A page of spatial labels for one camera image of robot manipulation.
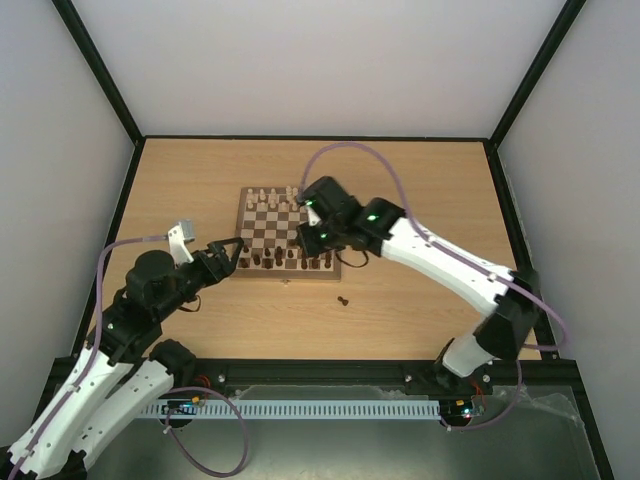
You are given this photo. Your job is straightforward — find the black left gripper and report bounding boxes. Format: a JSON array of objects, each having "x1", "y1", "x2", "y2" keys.
[{"x1": 157, "y1": 237, "x2": 246, "y2": 319}]

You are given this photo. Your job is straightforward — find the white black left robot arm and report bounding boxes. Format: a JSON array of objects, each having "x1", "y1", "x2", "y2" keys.
[{"x1": 1, "y1": 230, "x2": 244, "y2": 479}]

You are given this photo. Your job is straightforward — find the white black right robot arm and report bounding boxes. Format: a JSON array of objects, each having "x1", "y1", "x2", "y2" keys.
[{"x1": 297, "y1": 196, "x2": 537, "y2": 392}]

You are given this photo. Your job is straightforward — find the wooden chess board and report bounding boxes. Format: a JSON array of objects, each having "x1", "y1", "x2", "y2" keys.
[{"x1": 236, "y1": 186, "x2": 341, "y2": 283}]

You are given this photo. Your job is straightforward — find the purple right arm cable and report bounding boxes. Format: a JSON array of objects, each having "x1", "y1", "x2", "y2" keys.
[{"x1": 301, "y1": 141, "x2": 572, "y2": 432}]

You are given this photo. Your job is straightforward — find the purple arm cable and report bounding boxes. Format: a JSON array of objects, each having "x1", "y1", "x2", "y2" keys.
[
  {"x1": 301, "y1": 141, "x2": 572, "y2": 432},
  {"x1": 7, "y1": 233, "x2": 249, "y2": 476}
]

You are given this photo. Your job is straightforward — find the black aluminium frame rail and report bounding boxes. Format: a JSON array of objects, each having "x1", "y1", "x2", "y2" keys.
[{"x1": 41, "y1": 357, "x2": 586, "y2": 401}]

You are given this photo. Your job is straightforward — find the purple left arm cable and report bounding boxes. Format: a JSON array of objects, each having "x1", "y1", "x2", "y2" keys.
[{"x1": 7, "y1": 233, "x2": 249, "y2": 476}]

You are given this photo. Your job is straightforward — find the white slotted cable duct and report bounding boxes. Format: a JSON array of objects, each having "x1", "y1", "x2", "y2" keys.
[{"x1": 137, "y1": 399, "x2": 441, "y2": 421}]

